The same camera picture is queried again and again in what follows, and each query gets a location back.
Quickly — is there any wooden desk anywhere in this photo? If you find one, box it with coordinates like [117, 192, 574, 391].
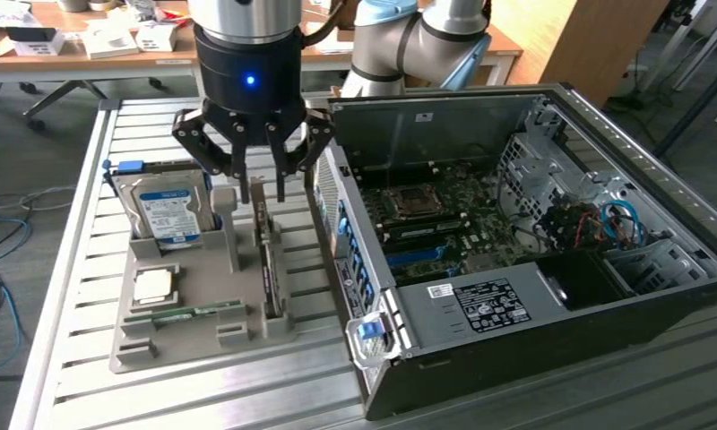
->
[0, 0, 525, 131]

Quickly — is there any open black PC case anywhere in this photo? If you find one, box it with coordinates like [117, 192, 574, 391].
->
[302, 82, 717, 422]

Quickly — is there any blue wire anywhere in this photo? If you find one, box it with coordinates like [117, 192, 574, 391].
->
[596, 200, 648, 248]

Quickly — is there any hard disk in blue carrier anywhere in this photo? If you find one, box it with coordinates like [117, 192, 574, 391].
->
[101, 154, 223, 251]

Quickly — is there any silver CPU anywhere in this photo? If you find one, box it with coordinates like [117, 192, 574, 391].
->
[131, 270, 175, 304]

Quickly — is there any grey parts rack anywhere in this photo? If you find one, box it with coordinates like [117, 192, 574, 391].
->
[107, 185, 298, 375]

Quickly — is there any white box with black lid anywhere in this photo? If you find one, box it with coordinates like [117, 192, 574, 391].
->
[3, 26, 66, 57]

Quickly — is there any blue expansion slot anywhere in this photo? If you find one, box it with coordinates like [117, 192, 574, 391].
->
[386, 245, 446, 269]

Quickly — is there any blue case latch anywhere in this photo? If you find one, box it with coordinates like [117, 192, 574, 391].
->
[357, 315, 390, 345]

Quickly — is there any CPU socket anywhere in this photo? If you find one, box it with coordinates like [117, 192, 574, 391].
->
[386, 185, 447, 221]

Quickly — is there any green RAM stick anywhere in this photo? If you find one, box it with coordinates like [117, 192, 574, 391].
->
[121, 299, 246, 322]

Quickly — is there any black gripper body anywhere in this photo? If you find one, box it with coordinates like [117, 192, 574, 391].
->
[191, 24, 307, 148]

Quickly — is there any grey floor cable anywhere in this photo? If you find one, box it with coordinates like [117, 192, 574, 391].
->
[0, 185, 77, 212]

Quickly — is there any blue floor cable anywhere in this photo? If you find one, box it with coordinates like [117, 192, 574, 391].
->
[0, 196, 31, 383]

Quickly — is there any small white printed box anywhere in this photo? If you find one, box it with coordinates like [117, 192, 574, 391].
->
[134, 24, 179, 53]

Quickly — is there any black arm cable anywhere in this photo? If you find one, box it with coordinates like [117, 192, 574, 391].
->
[301, 11, 351, 47]

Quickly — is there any green motherboard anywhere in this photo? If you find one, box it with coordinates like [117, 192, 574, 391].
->
[355, 160, 551, 288]

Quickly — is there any black fan shroud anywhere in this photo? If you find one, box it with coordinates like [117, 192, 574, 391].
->
[534, 250, 638, 313]

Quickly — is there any graphics card with black fan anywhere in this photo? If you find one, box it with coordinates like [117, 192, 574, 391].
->
[247, 176, 289, 322]

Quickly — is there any metal disk bay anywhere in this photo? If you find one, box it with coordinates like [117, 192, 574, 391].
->
[602, 239, 710, 297]

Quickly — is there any large white box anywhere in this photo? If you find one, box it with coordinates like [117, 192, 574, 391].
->
[81, 20, 141, 60]

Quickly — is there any grey power supply unit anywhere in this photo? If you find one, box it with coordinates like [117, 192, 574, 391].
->
[393, 262, 573, 350]

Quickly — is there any white paper stack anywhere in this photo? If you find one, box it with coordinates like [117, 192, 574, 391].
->
[301, 33, 354, 56]

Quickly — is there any wooden cabinet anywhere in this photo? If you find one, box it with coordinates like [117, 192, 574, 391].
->
[489, 0, 672, 109]

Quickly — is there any red wire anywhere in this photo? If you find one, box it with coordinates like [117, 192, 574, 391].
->
[575, 210, 612, 246]

